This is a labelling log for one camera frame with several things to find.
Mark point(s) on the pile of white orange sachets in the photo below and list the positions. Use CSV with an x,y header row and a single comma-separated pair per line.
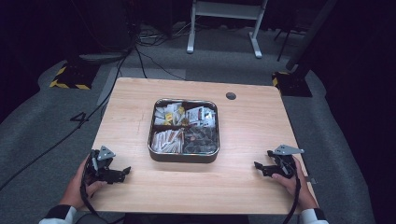
x,y
165,140

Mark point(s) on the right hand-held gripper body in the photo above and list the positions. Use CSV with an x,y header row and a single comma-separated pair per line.
x,y
285,163

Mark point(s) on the person's left hand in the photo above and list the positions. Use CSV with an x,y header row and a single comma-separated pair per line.
x,y
74,193

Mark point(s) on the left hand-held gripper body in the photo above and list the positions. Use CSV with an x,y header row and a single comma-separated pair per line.
x,y
99,169

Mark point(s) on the person's right hand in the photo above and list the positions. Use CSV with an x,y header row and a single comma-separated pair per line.
x,y
300,191

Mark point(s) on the black yellow striped stand base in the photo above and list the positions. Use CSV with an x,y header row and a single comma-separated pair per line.
x,y
76,76
294,84

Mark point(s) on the pile of dark shiny packets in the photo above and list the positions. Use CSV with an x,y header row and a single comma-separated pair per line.
x,y
200,140

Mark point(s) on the white metal stand frame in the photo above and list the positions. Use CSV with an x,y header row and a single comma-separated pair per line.
x,y
229,11

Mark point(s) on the small metal table bracket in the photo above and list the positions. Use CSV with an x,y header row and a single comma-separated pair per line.
x,y
312,180

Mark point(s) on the round grey table grommet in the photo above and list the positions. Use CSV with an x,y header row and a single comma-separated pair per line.
x,y
231,95

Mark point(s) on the black tripod stand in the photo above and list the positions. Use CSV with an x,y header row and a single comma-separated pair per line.
x,y
285,40

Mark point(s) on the metal tray with four compartments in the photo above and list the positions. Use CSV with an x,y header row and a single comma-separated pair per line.
x,y
183,157

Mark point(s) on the pile of white red packets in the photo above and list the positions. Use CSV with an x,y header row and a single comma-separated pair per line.
x,y
196,114

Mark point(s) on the dark slanted stand post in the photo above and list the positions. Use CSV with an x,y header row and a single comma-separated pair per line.
x,y
311,34

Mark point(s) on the pile of white yellow packets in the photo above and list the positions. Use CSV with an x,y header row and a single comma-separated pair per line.
x,y
162,112

